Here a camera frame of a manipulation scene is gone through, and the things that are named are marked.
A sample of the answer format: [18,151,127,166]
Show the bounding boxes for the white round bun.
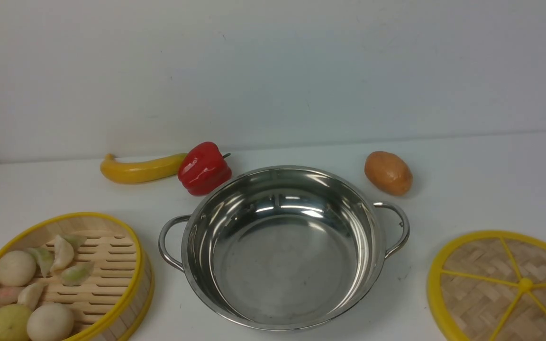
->
[27,303,74,341]
[0,251,36,287]

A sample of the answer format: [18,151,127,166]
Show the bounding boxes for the stainless steel two-handled pot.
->
[158,165,411,332]

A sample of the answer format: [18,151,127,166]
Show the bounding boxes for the cream dumpling centre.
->
[50,235,74,272]

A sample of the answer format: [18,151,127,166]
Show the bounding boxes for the green dumpling top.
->
[61,234,88,251]

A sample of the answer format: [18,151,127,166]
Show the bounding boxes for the yellow banana-shaped squash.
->
[100,153,188,184]

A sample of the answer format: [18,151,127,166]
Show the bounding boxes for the woven bamboo lid yellow frame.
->
[427,231,546,341]

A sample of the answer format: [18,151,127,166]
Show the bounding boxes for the green dumpling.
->
[25,247,54,278]
[61,234,88,251]
[58,261,94,287]

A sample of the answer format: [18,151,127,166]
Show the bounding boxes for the brown potato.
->
[364,151,413,197]

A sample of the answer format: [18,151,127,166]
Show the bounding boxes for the green dumpling left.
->
[25,247,54,278]

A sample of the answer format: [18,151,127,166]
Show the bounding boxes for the pink bun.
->
[0,287,24,306]

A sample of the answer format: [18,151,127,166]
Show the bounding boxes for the red bell pepper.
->
[177,142,232,196]

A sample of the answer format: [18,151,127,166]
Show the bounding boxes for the white round bun front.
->
[27,303,74,341]

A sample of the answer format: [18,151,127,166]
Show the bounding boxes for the cream dumpling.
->
[50,235,74,272]
[17,282,47,311]

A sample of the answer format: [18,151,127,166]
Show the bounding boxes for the yellow-green round bun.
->
[0,304,33,341]

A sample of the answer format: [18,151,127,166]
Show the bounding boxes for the green dumpling lower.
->
[58,261,94,287]

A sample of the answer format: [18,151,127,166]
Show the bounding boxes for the bamboo steamer basket yellow rim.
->
[0,212,155,341]

